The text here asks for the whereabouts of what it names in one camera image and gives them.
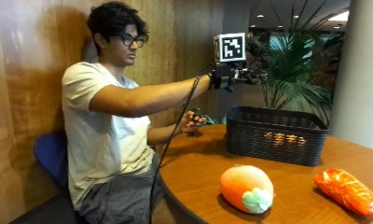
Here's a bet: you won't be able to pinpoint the black cable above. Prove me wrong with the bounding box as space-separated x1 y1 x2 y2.
148 63 216 224

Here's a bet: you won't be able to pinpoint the orange plush fruit toy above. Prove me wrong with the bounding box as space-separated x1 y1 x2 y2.
219 164 276 215

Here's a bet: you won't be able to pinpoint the the person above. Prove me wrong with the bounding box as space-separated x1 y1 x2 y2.
62 1 214 224

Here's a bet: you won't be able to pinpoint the green potted palm plant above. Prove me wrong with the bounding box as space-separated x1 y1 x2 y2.
248 12 345 125

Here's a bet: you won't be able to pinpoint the black eyeglasses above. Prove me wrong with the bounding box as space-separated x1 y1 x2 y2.
111 33 147 49

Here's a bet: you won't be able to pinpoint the orange plush carrot toy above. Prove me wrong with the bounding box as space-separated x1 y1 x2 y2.
312 168 373 217

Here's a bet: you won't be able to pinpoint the white round pillar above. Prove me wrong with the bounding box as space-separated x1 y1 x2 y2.
327 0 373 155

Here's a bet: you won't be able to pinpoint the small dark green object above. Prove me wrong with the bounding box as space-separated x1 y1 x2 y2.
192 107 222 127

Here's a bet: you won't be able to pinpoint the black woven plastic basket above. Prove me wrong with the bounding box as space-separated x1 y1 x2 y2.
226 105 329 167

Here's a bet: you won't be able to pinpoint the white cube of black markers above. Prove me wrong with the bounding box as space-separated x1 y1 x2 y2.
214 32 248 63

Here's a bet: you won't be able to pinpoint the blue chair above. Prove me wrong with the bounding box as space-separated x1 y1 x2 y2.
33 132 70 188

